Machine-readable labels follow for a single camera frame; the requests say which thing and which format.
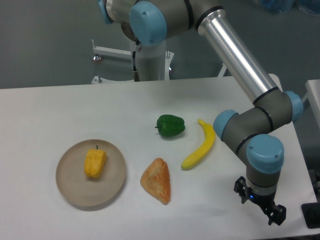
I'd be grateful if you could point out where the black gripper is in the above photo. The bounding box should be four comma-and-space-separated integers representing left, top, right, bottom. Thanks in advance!
233, 176, 287, 226

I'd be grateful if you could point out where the yellow toy pepper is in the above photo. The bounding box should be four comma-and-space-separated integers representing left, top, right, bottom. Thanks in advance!
84, 145, 107, 179

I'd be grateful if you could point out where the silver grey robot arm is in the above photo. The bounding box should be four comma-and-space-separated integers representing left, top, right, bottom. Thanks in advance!
98, 0, 303, 225

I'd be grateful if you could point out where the green toy pepper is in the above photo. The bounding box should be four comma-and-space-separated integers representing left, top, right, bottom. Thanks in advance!
155, 114, 186, 138

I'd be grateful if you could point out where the beige round plate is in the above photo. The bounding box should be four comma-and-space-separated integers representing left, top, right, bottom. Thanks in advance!
55, 139, 127, 211

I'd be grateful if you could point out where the black device at edge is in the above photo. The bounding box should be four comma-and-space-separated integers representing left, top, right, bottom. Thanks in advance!
301, 202, 320, 229

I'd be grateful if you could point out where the yellow toy banana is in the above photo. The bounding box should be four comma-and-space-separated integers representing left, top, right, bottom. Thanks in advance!
181, 119, 216, 171

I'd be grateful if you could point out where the orange toy pastry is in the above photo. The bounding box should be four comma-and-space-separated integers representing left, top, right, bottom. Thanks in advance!
140, 158, 171, 205

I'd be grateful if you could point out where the white side table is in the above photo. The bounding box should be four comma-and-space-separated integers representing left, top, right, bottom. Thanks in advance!
305, 79, 320, 112

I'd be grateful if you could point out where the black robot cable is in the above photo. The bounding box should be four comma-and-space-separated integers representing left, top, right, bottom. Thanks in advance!
131, 39, 142, 82

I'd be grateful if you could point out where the white robot stand frame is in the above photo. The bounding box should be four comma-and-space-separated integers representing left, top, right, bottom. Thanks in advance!
91, 40, 175, 82

